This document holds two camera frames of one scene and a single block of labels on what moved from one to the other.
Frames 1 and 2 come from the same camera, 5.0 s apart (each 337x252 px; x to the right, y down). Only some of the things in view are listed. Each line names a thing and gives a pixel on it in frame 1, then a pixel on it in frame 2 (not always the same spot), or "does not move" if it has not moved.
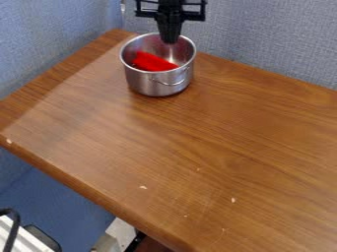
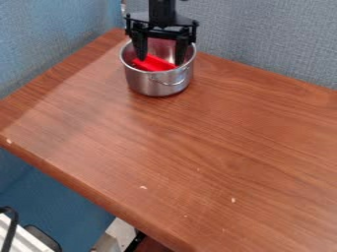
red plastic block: [147, 61] does not move
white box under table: [124, 236] does not move
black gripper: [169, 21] -> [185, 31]
